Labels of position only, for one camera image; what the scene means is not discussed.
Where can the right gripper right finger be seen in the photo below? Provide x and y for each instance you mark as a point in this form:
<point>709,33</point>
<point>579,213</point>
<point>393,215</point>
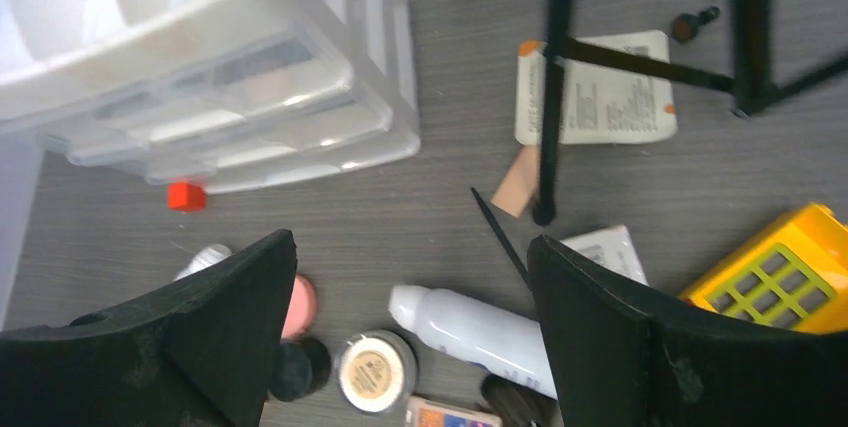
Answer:
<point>624,354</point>

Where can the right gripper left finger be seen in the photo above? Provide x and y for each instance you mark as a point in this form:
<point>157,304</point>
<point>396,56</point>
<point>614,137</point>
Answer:
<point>195,352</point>

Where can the white plastic drawer organizer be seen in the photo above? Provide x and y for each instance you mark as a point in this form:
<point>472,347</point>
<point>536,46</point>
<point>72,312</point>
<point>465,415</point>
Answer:
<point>234,95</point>

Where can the large white spray bottle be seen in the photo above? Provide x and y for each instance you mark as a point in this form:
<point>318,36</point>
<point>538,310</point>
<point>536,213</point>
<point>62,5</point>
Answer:
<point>205,258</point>

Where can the black round jar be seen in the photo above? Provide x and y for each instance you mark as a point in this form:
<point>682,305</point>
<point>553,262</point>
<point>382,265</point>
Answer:
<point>300,368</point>

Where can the white barcode packet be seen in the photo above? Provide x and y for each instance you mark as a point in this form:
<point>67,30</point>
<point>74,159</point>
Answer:
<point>611,248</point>

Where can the pink round compact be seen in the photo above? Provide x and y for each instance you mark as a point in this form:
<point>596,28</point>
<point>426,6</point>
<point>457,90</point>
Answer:
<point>302,309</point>

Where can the small white bottle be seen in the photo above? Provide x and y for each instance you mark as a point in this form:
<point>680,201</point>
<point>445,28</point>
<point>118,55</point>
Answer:
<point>503,343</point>

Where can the red cube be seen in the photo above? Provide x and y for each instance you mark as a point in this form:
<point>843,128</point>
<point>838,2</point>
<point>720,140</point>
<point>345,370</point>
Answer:
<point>186,197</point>

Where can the beige powder jar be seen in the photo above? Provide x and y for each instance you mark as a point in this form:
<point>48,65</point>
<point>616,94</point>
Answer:
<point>376,372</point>

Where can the thin black pencil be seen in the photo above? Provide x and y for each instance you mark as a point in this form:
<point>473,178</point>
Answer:
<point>501,236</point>

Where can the yellow red toy block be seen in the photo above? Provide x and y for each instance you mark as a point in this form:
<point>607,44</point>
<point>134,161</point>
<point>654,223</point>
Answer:
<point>791,275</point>

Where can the beige concealer stick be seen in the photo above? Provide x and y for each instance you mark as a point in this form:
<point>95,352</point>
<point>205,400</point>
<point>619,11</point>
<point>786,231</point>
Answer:
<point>519,185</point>

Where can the colorful eyeshadow palette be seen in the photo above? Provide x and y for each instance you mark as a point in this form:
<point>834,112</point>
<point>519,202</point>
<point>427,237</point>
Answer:
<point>421,412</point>

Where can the white sachet packet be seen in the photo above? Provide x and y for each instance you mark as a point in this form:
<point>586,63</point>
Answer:
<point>600,105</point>

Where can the small black knob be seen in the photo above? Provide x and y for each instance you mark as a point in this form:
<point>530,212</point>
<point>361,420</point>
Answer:
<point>685,27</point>

